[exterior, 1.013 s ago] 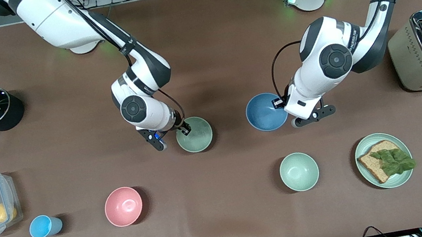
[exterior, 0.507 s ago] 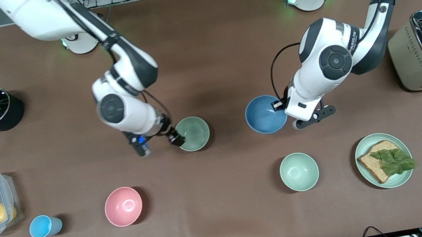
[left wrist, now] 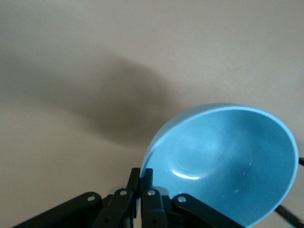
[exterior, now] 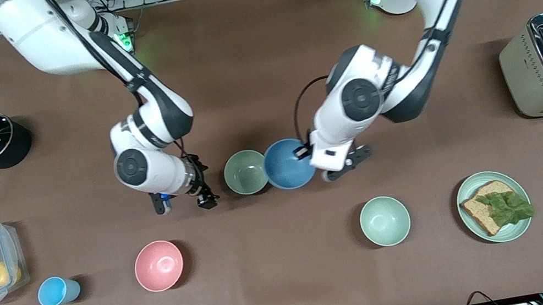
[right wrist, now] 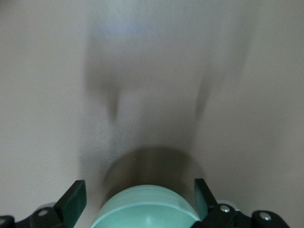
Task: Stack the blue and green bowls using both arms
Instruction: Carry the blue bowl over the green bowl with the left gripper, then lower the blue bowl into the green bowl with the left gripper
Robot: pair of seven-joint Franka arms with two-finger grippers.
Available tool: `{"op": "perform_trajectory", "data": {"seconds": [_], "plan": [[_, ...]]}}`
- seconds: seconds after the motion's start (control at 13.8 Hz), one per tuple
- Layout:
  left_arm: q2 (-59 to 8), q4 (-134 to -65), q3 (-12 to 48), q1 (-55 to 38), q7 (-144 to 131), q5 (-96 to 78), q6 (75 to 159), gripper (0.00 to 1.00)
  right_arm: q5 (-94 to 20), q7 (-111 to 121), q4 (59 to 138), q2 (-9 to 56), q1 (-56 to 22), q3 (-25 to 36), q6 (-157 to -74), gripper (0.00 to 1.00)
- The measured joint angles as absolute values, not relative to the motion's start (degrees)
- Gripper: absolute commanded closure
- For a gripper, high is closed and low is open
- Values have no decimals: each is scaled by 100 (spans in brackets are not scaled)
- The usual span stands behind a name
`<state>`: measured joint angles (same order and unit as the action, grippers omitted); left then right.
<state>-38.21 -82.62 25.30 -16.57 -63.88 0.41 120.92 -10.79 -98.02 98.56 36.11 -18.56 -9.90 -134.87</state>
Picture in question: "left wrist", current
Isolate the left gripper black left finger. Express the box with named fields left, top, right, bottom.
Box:
left=11, top=167, right=141, bottom=228

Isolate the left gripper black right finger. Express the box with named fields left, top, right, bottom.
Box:
left=141, top=168, right=243, bottom=228

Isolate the blue bowl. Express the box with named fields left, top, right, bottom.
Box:
left=140, top=102, right=299, bottom=228

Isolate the plain table cover cloth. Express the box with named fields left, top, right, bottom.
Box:
left=0, top=0, right=304, bottom=228

